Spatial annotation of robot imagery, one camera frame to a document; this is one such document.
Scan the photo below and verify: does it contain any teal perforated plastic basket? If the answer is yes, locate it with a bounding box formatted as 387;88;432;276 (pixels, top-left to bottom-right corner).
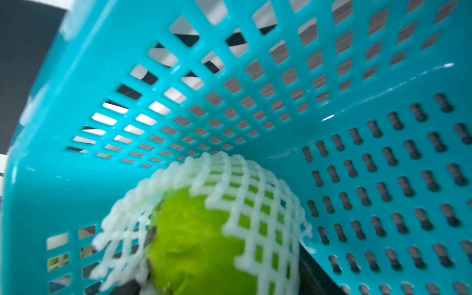
1;1;472;295

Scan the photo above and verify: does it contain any white foam net sleeve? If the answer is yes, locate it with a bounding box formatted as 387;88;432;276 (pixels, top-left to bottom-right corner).
90;152;312;295

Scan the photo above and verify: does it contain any green custard apple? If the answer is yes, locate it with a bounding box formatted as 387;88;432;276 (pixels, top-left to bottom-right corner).
145;188;300;295

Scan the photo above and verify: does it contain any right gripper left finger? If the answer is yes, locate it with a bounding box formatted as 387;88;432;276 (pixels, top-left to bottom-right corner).
110;280;141;295

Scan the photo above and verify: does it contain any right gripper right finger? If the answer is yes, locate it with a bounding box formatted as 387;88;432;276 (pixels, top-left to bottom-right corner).
299;244;345;295

